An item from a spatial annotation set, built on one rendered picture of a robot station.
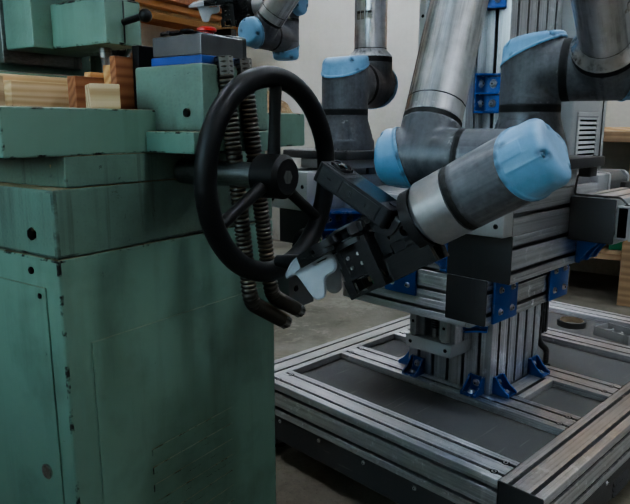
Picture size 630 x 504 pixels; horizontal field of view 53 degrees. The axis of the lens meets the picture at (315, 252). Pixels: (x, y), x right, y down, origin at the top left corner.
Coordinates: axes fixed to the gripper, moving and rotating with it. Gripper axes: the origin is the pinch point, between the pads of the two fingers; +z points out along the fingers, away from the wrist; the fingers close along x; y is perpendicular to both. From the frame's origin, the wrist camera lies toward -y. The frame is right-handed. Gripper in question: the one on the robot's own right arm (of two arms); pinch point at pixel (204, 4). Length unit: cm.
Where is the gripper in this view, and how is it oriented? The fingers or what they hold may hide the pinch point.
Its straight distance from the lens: 208.3
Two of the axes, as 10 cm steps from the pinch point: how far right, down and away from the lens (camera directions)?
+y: 0.7, 9.5, 3.1
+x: 5.1, -3.0, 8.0
